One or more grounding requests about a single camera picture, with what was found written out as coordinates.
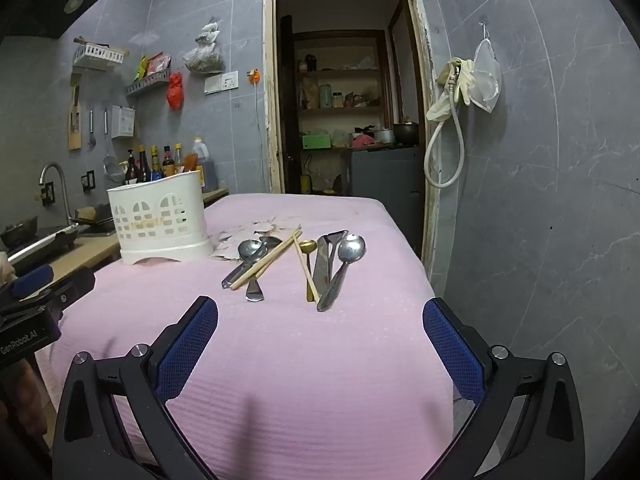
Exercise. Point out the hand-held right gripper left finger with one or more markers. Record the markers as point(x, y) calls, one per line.
point(187, 345)

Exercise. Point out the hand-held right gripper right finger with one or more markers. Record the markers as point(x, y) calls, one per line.
point(452, 350)

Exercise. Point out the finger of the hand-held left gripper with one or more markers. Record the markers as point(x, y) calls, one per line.
point(32, 276)
point(75, 285)

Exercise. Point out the silver spoon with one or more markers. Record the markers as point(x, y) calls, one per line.
point(248, 250)
point(255, 292)
point(351, 250)

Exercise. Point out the white plastic utensil holder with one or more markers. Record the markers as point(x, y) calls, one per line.
point(165, 249)

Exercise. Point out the wooden chopstick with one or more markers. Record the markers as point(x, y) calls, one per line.
point(300, 255)
point(265, 265)
point(280, 247)

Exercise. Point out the gold spoon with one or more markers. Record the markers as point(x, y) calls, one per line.
point(307, 246)

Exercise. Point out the person's left hand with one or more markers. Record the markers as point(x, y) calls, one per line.
point(25, 395)

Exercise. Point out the beige towel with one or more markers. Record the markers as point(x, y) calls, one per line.
point(6, 267)

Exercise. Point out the beige sponge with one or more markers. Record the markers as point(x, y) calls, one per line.
point(86, 214)

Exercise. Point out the steel faucet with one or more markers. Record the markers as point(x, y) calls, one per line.
point(59, 172)

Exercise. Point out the pink floral tablecloth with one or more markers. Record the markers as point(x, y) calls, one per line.
point(310, 360)

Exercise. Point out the brown bottle white label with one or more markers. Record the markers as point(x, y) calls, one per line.
point(131, 170)

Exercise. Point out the dark bottle yellow cap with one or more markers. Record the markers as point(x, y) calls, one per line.
point(156, 165)

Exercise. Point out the dark bottle red cap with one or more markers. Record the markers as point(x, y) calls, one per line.
point(167, 162)

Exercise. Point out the hanging metal utensil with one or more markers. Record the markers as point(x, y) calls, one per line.
point(105, 122)
point(91, 127)

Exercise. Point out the orange packet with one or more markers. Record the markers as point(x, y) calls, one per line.
point(190, 161)

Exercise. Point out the white perforated hanging box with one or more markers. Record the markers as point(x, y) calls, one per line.
point(122, 121)

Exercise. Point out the dark oil jug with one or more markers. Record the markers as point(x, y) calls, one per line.
point(204, 157)

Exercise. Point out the dark grey cabinet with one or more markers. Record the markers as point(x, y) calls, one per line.
point(380, 180)

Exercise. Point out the red plastic bag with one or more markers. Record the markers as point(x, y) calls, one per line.
point(175, 92)

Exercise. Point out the dark cooking pot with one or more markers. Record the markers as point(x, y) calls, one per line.
point(406, 133)

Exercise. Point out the steel pot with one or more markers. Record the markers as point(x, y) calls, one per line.
point(384, 136)

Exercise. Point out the pink cloth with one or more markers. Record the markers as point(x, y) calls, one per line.
point(362, 140)

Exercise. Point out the yellow green snack packet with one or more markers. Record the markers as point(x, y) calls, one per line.
point(143, 66)

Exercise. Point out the red snack packet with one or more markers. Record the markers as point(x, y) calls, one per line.
point(159, 62)

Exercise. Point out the green box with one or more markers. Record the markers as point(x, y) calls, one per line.
point(316, 140)

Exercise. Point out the clear bag of dried goods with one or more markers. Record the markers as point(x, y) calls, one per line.
point(204, 52)

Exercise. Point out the cream rubber gloves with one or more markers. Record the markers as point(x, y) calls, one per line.
point(452, 82)

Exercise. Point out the white mesh bag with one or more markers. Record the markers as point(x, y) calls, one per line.
point(486, 75)

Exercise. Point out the green jar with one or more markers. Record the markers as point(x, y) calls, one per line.
point(325, 96)

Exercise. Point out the wooden shelf unit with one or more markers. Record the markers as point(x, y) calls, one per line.
point(340, 73)

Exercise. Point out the black wall bracket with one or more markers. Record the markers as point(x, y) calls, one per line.
point(47, 192)
point(88, 180)

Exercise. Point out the wooden wall knife rack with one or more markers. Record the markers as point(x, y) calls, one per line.
point(75, 120)

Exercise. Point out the grey wall shelf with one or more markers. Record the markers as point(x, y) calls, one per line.
point(147, 85)

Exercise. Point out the white wall basket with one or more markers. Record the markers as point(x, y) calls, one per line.
point(97, 55)

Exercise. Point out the white wall switch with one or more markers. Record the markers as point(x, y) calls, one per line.
point(212, 83)

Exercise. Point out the white wall socket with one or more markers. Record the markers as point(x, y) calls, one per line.
point(230, 81)

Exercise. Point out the door frame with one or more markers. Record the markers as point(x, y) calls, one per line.
point(270, 60)

